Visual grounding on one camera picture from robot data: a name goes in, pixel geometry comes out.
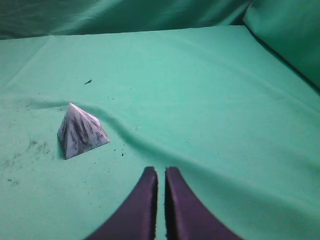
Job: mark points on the green table cloth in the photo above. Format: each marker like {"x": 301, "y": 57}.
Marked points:
{"x": 241, "y": 125}

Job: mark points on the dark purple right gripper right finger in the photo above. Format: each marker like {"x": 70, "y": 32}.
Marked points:
{"x": 186, "y": 218}

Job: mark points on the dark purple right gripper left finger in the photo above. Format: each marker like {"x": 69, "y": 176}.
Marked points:
{"x": 136, "y": 217}

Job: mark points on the white marbled square pyramid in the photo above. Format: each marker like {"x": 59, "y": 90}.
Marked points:
{"x": 80, "y": 132}

